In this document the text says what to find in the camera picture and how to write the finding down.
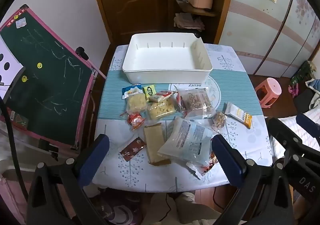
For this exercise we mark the stack of papers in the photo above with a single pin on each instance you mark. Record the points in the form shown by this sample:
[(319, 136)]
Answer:
[(188, 21)]

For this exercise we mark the black clamp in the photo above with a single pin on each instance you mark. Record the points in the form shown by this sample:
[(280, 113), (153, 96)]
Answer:
[(82, 52)]

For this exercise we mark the green bag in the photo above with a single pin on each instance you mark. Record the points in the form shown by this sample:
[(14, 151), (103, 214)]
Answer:
[(302, 73)]

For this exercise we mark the white blue bag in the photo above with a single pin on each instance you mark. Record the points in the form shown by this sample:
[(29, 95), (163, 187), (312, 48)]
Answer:
[(314, 88)]

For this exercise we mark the wooden corner shelf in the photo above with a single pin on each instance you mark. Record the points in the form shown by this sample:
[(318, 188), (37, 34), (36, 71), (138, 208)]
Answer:
[(220, 2)]

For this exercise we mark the small blue white packet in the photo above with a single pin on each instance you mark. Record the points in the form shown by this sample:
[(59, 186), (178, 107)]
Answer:
[(130, 91)]

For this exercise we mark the pink toy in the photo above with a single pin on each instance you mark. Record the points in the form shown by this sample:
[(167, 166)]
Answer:
[(293, 90)]

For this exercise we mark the clear packet yellow puffs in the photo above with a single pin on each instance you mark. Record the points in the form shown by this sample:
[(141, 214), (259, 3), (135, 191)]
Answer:
[(136, 103), (161, 111)]

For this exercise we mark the white plastic bin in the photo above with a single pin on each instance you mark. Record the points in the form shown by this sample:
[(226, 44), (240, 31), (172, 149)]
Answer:
[(165, 57)]

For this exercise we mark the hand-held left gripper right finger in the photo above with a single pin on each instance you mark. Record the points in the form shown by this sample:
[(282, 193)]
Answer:
[(227, 158)]

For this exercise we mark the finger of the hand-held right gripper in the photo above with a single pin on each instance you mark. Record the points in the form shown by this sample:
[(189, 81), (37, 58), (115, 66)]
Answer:
[(282, 128), (306, 121)]

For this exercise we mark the red white packet dark filling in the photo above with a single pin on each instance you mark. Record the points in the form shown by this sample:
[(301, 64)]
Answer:
[(203, 168)]

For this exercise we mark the brown wooden door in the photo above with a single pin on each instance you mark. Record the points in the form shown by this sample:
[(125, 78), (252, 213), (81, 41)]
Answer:
[(130, 2)]

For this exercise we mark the small green yellow packet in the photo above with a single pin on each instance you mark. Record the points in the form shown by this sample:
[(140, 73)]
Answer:
[(149, 90)]

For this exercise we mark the pink framed green chalkboard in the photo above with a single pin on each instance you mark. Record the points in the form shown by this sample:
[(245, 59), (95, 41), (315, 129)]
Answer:
[(50, 77)]

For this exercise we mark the pink plastic stool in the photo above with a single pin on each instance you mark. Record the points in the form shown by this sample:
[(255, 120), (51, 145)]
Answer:
[(268, 90)]

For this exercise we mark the large clear pale blue packet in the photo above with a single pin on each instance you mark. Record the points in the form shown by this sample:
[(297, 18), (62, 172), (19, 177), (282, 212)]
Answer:
[(185, 142)]

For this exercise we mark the dark red floral packet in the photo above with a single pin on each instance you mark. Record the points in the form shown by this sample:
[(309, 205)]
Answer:
[(132, 150)]

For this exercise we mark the clear bread packet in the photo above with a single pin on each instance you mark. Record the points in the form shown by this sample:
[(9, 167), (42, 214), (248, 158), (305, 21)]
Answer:
[(197, 102)]

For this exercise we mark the pale wardrobe pink stripes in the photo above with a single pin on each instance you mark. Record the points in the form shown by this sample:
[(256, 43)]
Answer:
[(270, 35)]

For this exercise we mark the person's leg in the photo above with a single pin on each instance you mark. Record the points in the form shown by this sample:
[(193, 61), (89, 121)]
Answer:
[(185, 205)]

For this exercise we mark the small clear nut packet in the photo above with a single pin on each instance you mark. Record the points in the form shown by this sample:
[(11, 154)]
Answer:
[(219, 120)]

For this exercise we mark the white orange striped packet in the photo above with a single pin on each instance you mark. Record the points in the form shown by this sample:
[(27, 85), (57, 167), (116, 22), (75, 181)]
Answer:
[(237, 114)]

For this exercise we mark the white sheet black dots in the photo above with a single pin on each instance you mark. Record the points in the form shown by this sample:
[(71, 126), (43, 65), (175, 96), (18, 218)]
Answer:
[(7, 67)]

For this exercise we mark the tan wafer packet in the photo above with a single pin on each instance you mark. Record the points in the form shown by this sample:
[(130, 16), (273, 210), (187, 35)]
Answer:
[(155, 145)]

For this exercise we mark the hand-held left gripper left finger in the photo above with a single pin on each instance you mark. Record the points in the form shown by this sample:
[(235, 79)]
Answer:
[(96, 155)]

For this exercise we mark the small red orange packet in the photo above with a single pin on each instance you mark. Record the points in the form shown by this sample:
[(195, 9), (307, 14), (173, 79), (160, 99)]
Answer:
[(135, 120)]

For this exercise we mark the red white cracker packet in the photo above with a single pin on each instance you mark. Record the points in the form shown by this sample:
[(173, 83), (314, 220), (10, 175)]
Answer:
[(162, 95)]

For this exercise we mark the white checked cloth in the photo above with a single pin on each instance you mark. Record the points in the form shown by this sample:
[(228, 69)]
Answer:
[(278, 146)]

